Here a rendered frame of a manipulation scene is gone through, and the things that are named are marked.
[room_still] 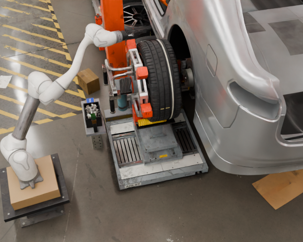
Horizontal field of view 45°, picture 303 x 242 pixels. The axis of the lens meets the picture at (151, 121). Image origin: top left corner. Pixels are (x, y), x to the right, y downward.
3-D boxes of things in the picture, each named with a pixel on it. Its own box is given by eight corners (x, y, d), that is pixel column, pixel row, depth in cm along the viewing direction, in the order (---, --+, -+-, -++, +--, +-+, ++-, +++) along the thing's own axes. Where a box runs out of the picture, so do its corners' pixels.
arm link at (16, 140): (5, 166, 282) (-7, 149, 293) (23, 164, 295) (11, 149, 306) (41, 79, 257) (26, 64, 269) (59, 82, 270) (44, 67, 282)
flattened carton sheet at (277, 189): (318, 181, 335) (320, 179, 333) (275, 210, 315) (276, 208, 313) (294, 159, 353) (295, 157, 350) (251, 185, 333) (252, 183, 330)
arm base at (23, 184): (22, 194, 281) (20, 190, 277) (15, 173, 294) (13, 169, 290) (45, 184, 286) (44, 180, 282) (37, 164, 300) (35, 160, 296)
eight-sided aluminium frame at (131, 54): (148, 129, 302) (148, 78, 262) (140, 130, 301) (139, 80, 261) (134, 86, 338) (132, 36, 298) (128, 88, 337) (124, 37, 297)
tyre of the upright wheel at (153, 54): (173, 127, 327) (188, 102, 264) (147, 131, 323) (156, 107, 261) (157, 60, 344) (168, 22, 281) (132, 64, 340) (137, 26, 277)
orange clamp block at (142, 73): (146, 78, 273) (148, 75, 265) (136, 80, 272) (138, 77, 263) (145, 69, 274) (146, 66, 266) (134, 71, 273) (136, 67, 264)
